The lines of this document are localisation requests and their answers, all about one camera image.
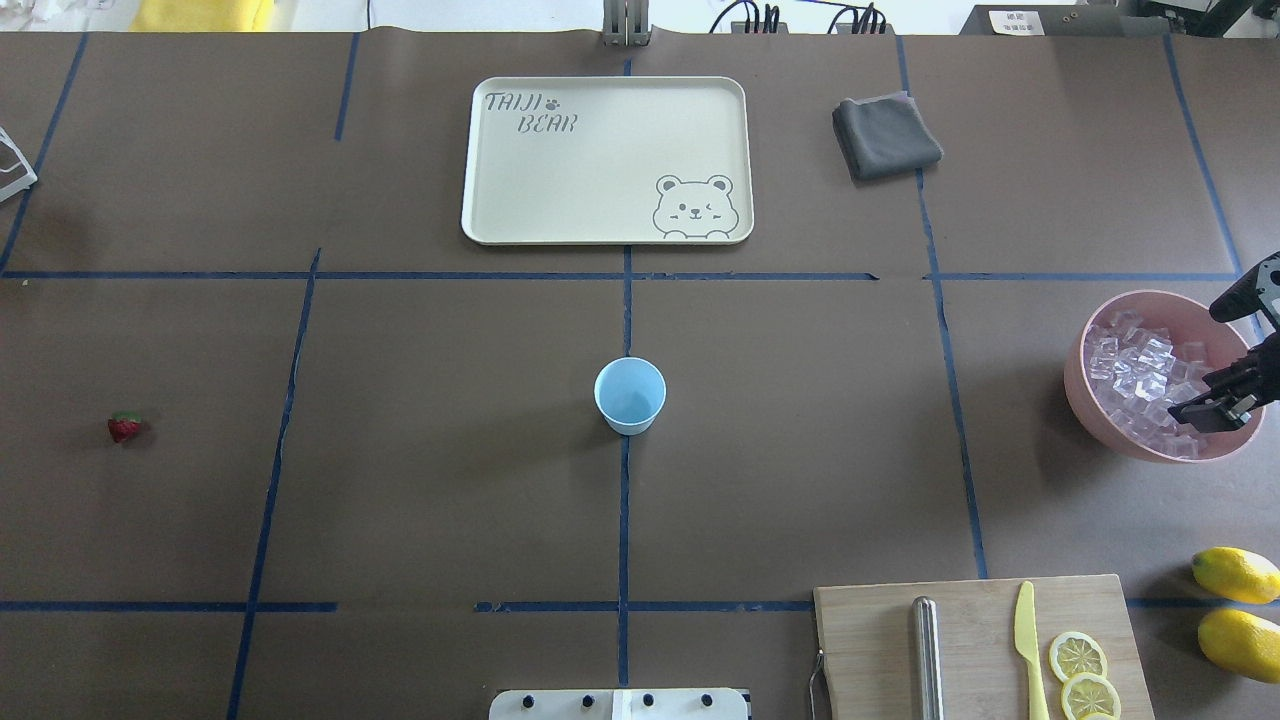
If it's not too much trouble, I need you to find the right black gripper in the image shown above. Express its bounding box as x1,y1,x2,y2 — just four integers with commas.
1170,252,1279,434

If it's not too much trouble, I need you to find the red strawberry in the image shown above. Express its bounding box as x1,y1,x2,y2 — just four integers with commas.
106,411,145,445

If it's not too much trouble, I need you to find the clear ice cubes pile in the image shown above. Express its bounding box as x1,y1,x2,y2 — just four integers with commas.
1083,309,1212,460

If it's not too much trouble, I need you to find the light blue cup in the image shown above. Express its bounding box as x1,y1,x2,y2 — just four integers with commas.
593,357,667,436

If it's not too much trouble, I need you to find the white cup rack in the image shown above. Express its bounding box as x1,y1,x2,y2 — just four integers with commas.
0,129,38,202

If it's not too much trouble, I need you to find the pink bowl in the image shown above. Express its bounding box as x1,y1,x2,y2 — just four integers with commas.
1062,290,1266,464

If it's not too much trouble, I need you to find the yellow lemon far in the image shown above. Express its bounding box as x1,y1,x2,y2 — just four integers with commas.
1190,546,1279,605

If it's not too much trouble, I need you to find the yellow lemon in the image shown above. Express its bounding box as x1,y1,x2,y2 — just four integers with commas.
1190,546,1279,605
1197,609,1279,684

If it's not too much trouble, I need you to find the yellow lemon near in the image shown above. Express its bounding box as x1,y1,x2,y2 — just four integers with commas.
1197,609,1279,684

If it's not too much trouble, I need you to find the wooden cutting board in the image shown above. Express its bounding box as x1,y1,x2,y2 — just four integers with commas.
814,574,1155,719

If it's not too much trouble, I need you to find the yellow plastic knife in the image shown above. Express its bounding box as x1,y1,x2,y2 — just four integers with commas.
1012,580,1050,720

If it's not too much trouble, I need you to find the lemon slice lower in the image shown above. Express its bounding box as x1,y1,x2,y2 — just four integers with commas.
1060,673,1123,719

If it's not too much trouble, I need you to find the steel rod black tip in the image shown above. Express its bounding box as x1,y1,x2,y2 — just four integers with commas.
911,596,945,719

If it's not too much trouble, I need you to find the black box with label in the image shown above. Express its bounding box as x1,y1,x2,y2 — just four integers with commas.
959,3,1166,38

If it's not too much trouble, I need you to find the grey folded cloth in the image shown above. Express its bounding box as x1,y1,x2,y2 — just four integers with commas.
832,91,945,182

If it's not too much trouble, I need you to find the cream bear tray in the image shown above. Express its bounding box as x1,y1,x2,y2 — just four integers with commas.
460,76,755,246

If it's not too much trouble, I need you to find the yellow cloth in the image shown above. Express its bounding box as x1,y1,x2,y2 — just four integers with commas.
128,0,275,33

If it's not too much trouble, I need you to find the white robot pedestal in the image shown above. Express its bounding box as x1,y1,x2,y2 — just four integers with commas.
488,687,753,719

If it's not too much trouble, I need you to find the aluminium frame post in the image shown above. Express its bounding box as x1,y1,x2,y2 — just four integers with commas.
602,0,652,47

